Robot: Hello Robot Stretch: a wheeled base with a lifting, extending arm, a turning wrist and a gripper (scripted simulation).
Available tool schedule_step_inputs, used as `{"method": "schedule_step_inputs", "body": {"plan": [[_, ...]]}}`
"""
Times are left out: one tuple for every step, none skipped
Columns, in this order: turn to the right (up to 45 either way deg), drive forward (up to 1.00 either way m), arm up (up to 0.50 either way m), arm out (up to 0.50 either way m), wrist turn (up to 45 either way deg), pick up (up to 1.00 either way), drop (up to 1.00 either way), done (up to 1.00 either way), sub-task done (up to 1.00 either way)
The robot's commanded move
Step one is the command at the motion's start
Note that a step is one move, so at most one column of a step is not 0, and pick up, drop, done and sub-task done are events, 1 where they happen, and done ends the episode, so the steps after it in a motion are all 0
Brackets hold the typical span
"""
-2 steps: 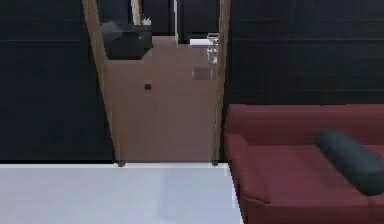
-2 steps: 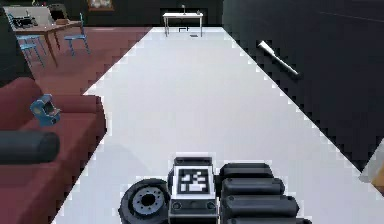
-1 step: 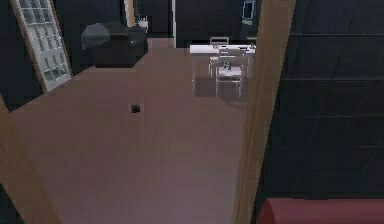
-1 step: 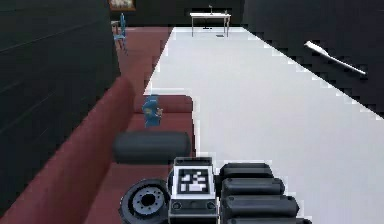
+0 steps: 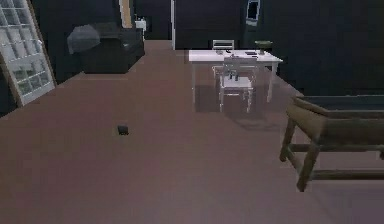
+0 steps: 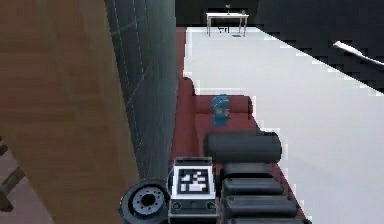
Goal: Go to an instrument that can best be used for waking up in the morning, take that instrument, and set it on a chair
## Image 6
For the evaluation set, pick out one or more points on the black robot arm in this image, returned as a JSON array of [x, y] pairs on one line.
[[246, 196]]

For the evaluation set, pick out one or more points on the blue box-shaped object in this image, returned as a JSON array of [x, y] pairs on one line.
[[220, 110]]

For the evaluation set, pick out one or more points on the wooden chair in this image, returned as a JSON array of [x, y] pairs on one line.
[[8, 180]]

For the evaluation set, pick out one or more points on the brown wooden door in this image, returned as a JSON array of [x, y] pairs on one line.
[[63, 110]]

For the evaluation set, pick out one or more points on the red sofa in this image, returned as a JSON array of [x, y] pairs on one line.
[[186, 133]]

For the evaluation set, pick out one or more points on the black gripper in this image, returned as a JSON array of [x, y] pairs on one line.
[[146, 202]]

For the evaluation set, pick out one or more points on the small desk lamp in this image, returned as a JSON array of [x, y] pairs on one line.
[[228, 9]]

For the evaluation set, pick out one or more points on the white table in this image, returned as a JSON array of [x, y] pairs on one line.
[[226, 16]]

